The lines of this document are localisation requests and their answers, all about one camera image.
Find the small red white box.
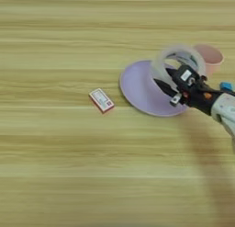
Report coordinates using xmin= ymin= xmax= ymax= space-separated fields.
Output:
xmin=88 ymin=87 xmax=116 ymax=115

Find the pink plastic cup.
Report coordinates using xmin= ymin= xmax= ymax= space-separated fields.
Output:
xmin=192 ymin=43 xmax=225 ymax=77

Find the clear tape roll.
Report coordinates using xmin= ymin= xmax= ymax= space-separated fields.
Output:
xmin=151 ymin=44 xmax=207 ymax=91

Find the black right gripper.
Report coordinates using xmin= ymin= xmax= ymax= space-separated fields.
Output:
xmin=152 ymin=67 xmax=222 ymax=116

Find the purple round plate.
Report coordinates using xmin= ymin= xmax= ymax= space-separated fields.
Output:
xmin=118 ymin=59 xmax=190 ymax=118

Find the blue rectangular block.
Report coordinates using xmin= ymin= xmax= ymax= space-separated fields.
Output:
xmin=219 ymin=81 xmax=235 ymax=93

